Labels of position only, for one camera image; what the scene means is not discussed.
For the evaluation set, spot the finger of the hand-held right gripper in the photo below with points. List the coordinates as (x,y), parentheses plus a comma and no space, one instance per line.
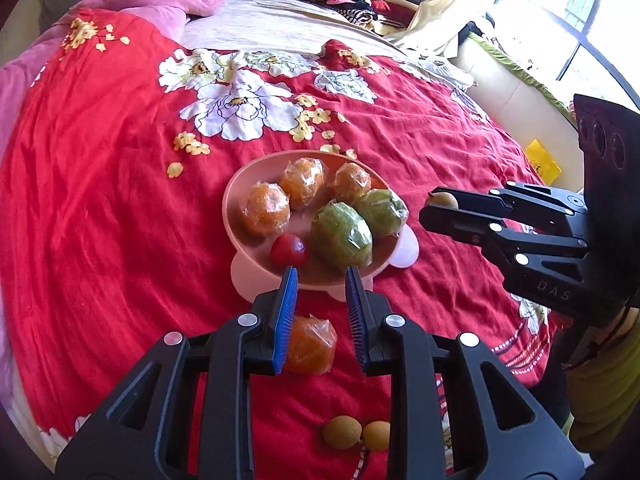
(460,222)
(540,200)

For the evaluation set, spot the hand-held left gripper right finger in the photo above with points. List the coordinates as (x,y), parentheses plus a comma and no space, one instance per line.
(356,320)

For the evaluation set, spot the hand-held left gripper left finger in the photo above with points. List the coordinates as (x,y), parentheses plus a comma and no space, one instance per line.
(285,320)

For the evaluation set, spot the brown longan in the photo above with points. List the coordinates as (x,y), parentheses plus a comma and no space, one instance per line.
(442,200)
(376,436)
(341,431)

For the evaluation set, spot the red tomato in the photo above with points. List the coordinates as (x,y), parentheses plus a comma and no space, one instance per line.
(287,250)

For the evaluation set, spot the pink plate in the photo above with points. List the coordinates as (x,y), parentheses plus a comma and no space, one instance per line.
(250,252)

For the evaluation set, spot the large green mango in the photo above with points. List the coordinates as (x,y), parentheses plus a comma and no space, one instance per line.
(340,235)

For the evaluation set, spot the large plastic-wrapped orange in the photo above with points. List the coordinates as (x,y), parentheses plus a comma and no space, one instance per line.
(302,182)

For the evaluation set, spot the yellow bag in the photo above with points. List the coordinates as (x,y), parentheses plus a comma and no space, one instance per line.
(542,160)

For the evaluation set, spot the small wrapped green mango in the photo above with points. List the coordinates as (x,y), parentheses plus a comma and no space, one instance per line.
(385,212)

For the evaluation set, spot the beige panel green trim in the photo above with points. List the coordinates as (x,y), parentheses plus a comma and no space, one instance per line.
(515,95)

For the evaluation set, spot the white crumpled cloth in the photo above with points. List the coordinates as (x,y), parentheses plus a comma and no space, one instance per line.
(440,70)

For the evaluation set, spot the black cloth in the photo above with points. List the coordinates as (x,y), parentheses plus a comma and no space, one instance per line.
(477,32)

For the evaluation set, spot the yellow-green shirt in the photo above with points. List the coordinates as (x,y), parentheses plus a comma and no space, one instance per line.
(605,395)

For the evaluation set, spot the window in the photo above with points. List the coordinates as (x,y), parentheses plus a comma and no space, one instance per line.
(550,10)

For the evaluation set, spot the red floral blanket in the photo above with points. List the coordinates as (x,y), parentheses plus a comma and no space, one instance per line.
(125,210)

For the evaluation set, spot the beige bed sheet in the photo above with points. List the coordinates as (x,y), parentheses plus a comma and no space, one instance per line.
(280,25)

